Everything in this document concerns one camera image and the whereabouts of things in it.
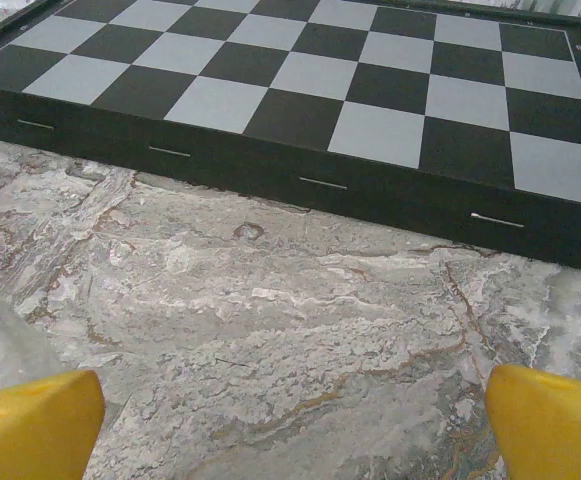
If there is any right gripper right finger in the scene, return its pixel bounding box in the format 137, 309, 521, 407
484, 363, 581, 480

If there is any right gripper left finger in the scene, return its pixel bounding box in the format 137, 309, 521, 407
0, 369, 106, 480

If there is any clear plastic bottle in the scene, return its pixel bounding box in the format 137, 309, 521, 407
0, 239, 64, 399

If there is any black and grey chessboard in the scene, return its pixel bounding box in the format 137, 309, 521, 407
0, 0, 581, 277

